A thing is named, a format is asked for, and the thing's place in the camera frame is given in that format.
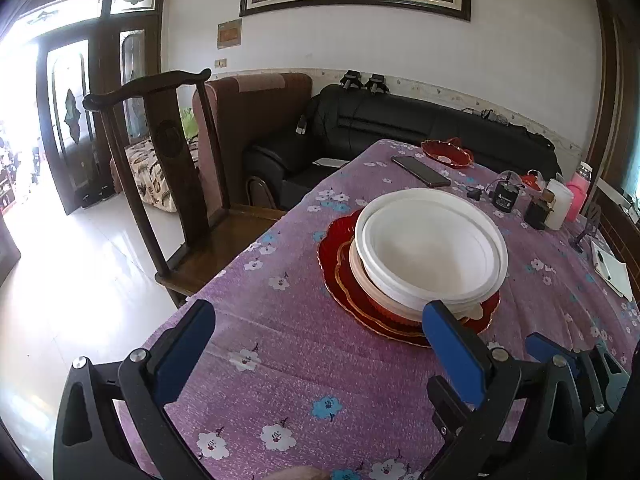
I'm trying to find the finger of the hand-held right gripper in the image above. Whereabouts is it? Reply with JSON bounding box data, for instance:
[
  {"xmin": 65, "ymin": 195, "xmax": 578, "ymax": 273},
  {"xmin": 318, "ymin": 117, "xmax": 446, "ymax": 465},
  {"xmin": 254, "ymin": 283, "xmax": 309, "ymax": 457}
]
[
  {"xmin": 525, "ymin": 332, "xmax": 630, "ymax": 417},
  {"xmin": 426, "ymin": 376, "xmax": 474, "ymax": 441}
]

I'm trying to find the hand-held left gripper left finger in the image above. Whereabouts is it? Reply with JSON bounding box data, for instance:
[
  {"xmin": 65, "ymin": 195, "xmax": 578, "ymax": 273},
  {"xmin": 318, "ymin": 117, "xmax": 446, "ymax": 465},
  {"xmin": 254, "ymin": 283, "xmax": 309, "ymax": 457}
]
[{"xmin": 52, "ymin": 300, "xmax": 217, "ymax": 480}]

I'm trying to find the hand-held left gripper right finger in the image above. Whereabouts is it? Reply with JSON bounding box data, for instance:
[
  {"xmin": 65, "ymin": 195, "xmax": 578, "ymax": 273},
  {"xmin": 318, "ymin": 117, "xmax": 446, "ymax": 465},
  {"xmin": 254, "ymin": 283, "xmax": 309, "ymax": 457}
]
[{"xmin": 422, "ymin": 300, "xmax": 588, "ymax": 480}]

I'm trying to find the large white paper bowl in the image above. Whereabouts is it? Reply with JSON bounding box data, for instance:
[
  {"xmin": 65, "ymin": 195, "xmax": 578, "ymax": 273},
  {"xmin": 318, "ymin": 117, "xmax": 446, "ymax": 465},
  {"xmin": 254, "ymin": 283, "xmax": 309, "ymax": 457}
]
[{"xmin": 355, "ymin": 188, "xmax": 509, "ymax": 311}]

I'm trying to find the gold-rimmed red plate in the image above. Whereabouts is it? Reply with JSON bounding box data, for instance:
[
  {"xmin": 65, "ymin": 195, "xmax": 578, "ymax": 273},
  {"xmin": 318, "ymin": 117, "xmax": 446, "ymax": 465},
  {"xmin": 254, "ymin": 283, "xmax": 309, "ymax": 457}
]
[{"xmin": 335, "ymin": 240, "xmax": 481, "ymax": 337}]

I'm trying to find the cream paper bowl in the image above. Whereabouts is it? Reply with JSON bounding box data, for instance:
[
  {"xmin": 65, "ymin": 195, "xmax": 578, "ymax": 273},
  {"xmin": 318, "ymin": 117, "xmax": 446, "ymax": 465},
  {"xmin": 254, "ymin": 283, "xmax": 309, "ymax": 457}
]
[{"xmin": 348, "ymin": 237, "xmax": 485, "ymax": 322}]

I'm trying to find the large red scalloped plate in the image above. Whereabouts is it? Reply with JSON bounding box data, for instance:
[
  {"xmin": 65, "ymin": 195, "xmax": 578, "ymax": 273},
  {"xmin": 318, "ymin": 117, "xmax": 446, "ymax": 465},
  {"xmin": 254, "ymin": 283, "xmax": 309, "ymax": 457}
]
[{"xmin": 317, "ymin": 209, "xmax": 502, "ymax": 350}]

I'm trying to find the person's left hand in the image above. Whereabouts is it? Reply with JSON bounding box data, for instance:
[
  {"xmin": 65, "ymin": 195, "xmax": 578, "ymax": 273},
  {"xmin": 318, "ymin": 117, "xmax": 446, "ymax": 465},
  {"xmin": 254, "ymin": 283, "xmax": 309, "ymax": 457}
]
[{"xmin": 272, "ymin": 465, "xmax": 331, "ymax": 480}]

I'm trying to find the white notebook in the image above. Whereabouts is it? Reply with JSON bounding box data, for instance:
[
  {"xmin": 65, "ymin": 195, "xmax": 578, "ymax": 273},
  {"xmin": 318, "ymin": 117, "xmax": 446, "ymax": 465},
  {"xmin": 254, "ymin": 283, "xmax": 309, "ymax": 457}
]
[{"xmin": 590, "ymin": 239, "xmax": 635, "ymax": 302}]

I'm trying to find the purple floral tablecloth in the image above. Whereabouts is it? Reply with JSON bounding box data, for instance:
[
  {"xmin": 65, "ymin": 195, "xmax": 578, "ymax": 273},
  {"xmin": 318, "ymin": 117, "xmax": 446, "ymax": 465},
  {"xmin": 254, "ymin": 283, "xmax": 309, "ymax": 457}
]
[{"xmin": 117, "ymin": 137, "xmax": 640, "ymax": 480}]

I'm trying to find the black phone stand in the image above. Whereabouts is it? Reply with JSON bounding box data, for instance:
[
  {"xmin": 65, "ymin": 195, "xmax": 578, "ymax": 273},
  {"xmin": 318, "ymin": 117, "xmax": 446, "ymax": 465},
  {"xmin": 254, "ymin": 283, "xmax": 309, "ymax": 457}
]
[{"xmin": 568, "ymin": 205, "xmax": 603, "ymax": 253}]

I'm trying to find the dark jar wooden lid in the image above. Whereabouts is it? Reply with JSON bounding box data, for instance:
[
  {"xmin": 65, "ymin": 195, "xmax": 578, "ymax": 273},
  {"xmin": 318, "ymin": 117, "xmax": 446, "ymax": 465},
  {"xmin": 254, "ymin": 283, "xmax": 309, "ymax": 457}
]
[{"xmin": 524, "ymin": 191, "xmax": 555, "ymax": 231}]

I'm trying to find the white plastic container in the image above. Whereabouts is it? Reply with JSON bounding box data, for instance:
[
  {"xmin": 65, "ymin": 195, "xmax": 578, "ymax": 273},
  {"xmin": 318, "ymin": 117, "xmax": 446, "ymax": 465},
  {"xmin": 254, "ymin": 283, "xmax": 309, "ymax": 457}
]
[{"xmin": 544, "ymin": 179, "xmax": 576, "ymax": 231}]

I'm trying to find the wooden cabinet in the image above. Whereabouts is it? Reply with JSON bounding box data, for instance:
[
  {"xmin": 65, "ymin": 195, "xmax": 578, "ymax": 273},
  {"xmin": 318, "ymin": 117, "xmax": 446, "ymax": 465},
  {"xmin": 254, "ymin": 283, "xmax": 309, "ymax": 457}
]
[{"xmin": 592, "ymin": 180, "xmax": 640, "ymax": 261}]

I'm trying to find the pink insulated bottle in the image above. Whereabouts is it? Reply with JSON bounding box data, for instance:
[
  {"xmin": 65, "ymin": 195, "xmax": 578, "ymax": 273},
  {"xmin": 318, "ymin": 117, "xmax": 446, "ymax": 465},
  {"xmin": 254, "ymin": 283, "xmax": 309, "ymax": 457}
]
[{"xmin": 565, "ymin": 161, "xmax": 594, "ymax": 222}]

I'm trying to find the black cylindrical device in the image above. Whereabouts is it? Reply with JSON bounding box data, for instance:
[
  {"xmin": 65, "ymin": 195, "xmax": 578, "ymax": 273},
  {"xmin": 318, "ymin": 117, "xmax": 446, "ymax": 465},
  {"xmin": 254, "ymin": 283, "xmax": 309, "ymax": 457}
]
[{"xmin": 491, "ymin": 183, "xmax": 522, "ymax": 209}]

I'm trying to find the leaf-print blanket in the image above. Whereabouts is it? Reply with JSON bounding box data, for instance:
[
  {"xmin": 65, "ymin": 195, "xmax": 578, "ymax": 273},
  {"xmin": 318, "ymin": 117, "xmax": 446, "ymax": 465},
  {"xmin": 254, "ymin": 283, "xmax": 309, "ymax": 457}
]
[{"xmin": 110, "ymin": 137, "xmax": 201, "ymax": 212}]

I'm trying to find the black smartphone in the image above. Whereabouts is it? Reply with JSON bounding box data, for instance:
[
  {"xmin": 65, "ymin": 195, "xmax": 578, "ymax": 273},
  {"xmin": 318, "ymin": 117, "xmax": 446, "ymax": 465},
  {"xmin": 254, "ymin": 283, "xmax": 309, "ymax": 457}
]
[{"xmin": 391, "ymin": 156, "xmax": 452, "ymax": 189}]

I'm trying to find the dark wooden chair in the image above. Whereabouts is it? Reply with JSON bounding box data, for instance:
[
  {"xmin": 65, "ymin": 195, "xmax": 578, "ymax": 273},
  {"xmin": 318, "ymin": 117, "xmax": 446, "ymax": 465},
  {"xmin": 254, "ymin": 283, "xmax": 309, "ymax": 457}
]
[{"xmin": 82, "ymin": 68, "xmax": 288, "ymax": 309}]

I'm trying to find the small red dish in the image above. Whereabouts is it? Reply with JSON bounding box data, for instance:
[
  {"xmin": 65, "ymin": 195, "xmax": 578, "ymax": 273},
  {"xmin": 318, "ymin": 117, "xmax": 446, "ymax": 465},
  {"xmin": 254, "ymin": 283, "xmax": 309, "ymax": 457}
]
[{"xmin": 421, "ymin": 137, "xmax": 475, "ymax": 169}]

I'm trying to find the black leather sofa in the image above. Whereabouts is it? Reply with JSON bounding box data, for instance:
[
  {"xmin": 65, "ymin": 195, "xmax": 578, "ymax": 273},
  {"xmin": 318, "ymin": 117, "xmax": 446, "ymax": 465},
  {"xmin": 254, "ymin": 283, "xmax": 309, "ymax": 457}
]
[{"xmin": 242, "ymin": 83, "xmax": 562, "ymax": 211}]

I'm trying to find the brown armchair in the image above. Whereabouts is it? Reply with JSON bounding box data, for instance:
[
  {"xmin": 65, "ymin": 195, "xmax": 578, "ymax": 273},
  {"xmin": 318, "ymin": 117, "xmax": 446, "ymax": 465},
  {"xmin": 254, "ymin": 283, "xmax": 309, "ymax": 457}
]
[{"xmin": 192, "ymin": 72, "xmax": 313, "ymax": 211}]

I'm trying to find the wooden glass door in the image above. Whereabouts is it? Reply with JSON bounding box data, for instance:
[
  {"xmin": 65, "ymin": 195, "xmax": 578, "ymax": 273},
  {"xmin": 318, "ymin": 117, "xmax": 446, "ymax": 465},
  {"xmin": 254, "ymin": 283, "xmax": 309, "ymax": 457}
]
[{"xmin": 30, "ymin": 0, "xmax": 168, "ymax": 216}]

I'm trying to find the small wall plaque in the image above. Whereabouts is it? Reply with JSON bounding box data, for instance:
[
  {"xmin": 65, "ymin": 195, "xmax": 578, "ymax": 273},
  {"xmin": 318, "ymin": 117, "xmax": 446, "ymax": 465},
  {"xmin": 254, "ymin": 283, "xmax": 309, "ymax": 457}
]
[{"xmin": 217, "ymin": 18, "xmax": 243, "ymax": 51}]

